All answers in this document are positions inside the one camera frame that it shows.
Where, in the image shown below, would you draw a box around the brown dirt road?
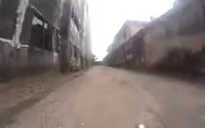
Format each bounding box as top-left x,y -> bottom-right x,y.
4,64 -> 205,128

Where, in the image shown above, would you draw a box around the distant trees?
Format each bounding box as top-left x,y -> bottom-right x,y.
91,53 -> 98,64

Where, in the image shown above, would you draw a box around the row of weathered buildings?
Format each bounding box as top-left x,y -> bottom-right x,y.
102,0 -> 205,81

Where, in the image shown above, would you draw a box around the rubble strip beside road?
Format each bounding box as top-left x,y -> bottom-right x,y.
0,69 -> 86,128

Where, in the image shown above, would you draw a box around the grey concrete building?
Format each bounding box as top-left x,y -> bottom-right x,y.
0,0 -> 94,83

